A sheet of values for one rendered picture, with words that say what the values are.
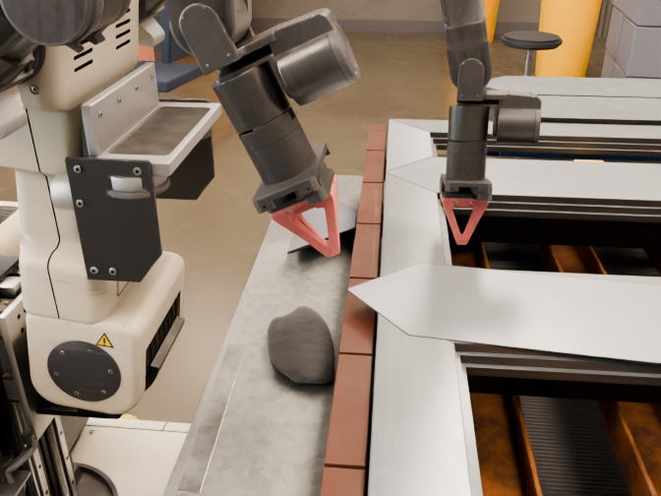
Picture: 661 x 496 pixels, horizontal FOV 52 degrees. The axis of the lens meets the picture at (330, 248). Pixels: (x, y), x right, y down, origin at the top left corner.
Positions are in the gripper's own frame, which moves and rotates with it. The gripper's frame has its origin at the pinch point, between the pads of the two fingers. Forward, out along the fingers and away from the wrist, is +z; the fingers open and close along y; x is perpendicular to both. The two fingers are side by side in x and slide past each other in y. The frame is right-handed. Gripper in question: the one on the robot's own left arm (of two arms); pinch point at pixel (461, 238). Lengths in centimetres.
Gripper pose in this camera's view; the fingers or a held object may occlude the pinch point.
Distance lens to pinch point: 104.2
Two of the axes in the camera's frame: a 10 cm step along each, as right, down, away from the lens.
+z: -0.1, 9.7, 2.3
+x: -10.0, -0.3, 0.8
